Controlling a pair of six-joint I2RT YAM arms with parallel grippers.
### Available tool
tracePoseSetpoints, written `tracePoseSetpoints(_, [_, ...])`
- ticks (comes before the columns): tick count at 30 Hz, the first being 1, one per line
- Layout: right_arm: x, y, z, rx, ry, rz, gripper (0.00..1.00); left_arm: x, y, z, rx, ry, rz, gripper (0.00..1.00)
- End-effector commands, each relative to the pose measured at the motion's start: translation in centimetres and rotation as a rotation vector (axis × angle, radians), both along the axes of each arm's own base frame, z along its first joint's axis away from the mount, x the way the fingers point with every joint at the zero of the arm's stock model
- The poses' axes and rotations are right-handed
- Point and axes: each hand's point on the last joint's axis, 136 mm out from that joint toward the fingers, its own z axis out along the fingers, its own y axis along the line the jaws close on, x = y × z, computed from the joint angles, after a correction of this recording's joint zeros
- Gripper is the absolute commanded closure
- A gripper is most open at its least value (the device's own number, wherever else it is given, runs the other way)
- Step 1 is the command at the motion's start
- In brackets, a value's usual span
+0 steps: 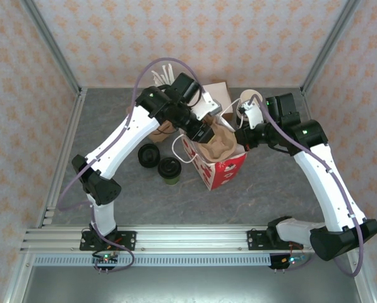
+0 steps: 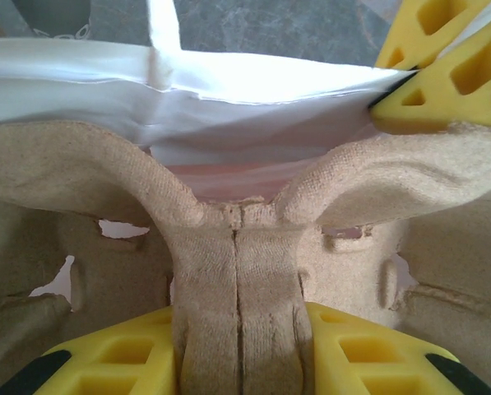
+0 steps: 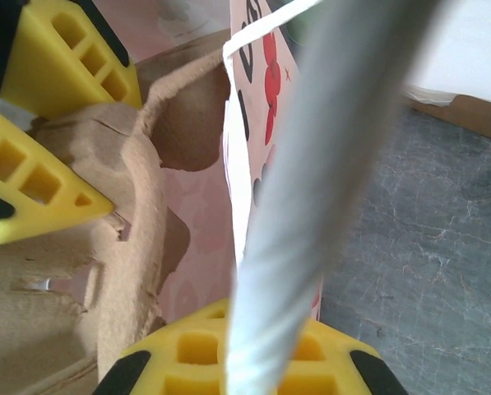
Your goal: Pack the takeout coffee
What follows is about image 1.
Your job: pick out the red white paper gift bag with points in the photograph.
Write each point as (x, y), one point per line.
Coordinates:
(226, 170)

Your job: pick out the black plastic cup lid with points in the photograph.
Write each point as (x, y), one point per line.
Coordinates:
(168, 166)

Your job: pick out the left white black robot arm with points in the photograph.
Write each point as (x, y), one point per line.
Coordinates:
(118, 148)

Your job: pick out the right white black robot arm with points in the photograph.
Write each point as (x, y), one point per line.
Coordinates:
(327, 189)

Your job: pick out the stack of paper cups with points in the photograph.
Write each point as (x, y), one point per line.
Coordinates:
(249, 94)

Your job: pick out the stack of white paper napkins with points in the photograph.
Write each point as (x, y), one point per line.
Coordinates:
(221, 94)

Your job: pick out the stack of black cup lids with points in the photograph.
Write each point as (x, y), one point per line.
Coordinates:
(148, 156)

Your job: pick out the small circuit board with LED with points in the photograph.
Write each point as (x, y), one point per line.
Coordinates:
(289, 260)
(106, 257)

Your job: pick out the grey metal sheet panel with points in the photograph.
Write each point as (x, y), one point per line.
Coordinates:
(188, 284)

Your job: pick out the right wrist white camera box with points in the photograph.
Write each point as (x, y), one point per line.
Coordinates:
(254, 115)

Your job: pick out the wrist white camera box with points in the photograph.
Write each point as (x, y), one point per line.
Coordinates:
(207, 105)
(254, 115)

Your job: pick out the aluminium table side rail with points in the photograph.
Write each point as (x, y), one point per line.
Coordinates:
(71, 126)
(308, 104)

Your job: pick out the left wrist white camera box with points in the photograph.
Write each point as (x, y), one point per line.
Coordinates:
(207, 105)

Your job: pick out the aluminium frame post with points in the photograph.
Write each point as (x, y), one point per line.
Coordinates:
(52, 47)
(328, 47)

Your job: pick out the wide aluminium mounting rail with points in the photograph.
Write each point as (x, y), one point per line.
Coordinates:
(191, 240)

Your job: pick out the aluminium lower frame bar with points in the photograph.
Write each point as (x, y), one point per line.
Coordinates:
(17, 277)
(365, 287)

